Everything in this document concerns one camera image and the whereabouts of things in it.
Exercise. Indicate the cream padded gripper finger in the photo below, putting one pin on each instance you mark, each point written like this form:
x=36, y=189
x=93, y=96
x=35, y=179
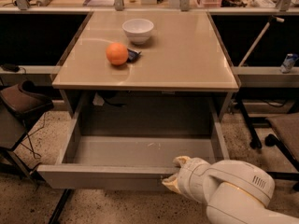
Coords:
x=171, y=183
x=180, y=160

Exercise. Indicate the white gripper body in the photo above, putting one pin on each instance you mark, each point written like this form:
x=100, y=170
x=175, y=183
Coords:
x=189, y=175

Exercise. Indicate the grey top drawer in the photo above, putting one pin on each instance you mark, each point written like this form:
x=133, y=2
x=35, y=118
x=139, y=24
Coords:
x=130, y=143

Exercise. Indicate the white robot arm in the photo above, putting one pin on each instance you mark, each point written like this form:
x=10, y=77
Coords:
x=234, y=192

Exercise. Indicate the grey drawer cabinet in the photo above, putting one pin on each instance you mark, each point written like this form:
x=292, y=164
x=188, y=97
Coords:
x=182, y=54

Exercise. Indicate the black office chair right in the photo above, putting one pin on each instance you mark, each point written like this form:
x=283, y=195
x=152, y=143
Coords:
x=286, y=139

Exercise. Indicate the dark blue snack packet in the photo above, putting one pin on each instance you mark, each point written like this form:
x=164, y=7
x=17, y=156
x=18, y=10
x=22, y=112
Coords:
x=133, y=55

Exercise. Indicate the orange fruit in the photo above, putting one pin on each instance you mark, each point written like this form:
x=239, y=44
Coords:
x=117, y=53

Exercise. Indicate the white bowl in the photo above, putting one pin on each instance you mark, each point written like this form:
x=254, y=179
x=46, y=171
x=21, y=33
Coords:
x=138, y=31

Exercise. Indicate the blue white can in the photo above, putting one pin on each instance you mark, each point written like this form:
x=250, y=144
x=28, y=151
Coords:
x=288, y=63

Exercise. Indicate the brown office chair left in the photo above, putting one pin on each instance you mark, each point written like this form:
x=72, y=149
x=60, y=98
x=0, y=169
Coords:
x=20, y=109

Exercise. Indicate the white stick with black tip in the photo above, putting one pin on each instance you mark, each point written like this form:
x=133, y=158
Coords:
x=260, y=36

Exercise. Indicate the black device on shelf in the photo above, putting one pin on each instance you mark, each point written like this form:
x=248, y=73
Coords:
x=10, y=67

